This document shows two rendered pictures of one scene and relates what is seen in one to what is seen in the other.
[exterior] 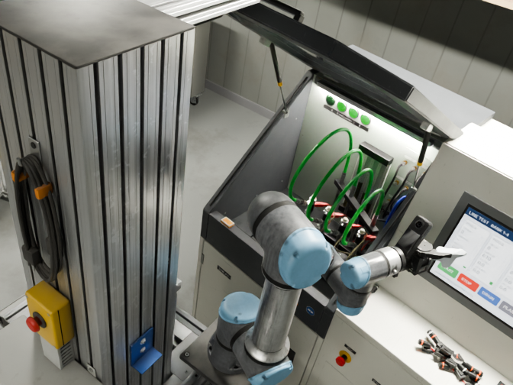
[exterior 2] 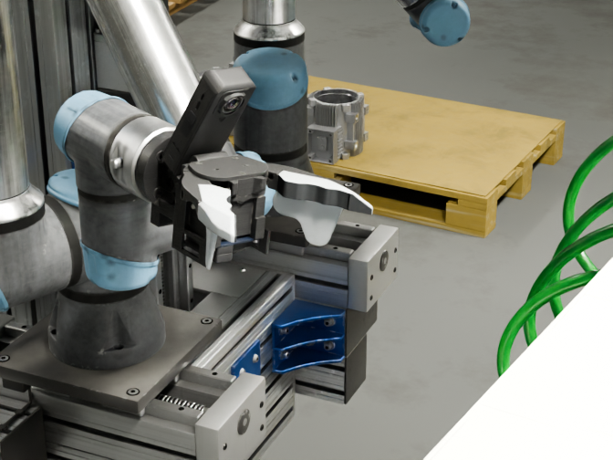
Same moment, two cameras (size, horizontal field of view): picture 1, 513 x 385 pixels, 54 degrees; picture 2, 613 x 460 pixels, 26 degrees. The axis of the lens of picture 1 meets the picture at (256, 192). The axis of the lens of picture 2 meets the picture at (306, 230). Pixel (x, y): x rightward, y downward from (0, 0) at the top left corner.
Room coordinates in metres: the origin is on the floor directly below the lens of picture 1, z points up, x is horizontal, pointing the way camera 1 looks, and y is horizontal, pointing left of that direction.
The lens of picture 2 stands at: (1.02, -1.53, 1.92)
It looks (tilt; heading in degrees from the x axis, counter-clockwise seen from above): 26 degrees down; 85
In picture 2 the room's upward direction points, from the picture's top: straight up
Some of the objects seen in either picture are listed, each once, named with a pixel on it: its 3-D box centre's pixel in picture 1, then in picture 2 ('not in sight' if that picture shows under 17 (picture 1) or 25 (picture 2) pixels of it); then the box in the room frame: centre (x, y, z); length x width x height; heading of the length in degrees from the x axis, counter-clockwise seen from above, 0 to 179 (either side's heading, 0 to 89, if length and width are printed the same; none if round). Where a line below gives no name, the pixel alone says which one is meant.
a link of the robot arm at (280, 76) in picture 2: not in sight; (269, 98); (1.12, 0.42, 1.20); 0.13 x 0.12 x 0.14; 87
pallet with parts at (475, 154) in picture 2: not in sight; (370, 119); (1.61, 2.99, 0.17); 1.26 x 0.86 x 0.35; 150
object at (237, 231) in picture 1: (263, 267); not in sight; (1.39, -0.08, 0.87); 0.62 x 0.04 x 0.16; 53
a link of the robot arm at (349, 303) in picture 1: (350, 289); (131, 225); (0.94, -0.30, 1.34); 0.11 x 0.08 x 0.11; 36
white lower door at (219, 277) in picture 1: (246, 332); not in sight; (1.38, -0.07, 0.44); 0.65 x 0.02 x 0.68; 53
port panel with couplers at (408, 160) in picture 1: (404, 187); not in sight; (1.65, -0.58, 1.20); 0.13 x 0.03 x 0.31; 53
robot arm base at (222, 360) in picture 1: (233, 341); (105, 306); (0.88, -0.02, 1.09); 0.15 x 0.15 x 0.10
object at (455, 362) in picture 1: (451, 359); not in sight; (1.03, -0.73, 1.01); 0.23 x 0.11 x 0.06; 53
